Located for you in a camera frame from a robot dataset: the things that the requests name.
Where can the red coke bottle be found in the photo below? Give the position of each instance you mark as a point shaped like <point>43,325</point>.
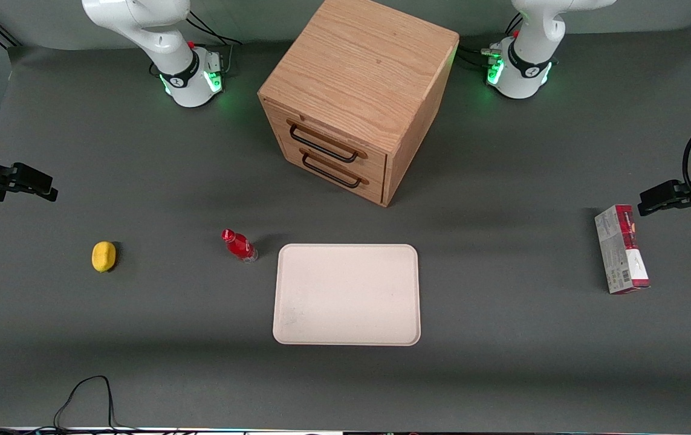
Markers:
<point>238,244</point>

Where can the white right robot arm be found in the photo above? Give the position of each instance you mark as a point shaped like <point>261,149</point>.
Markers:
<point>152,36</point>

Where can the beige rectangular tray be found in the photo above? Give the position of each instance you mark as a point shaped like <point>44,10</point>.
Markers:
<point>346,295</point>

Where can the grey and red carton box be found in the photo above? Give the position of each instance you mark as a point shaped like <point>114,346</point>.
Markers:
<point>620,251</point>

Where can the yellow lemon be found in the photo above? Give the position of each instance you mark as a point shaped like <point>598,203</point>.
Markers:
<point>103,256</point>

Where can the dark grey table mat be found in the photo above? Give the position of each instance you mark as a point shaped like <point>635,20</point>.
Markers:
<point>502,374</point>

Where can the wooden drawer front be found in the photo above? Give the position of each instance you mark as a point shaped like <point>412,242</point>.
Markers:
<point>375,181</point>
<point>333,130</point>

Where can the wooden drawer cabinet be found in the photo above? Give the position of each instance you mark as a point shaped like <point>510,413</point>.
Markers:
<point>357,66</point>

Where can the black metal frame rail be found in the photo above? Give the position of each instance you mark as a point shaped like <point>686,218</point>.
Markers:
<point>2,31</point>

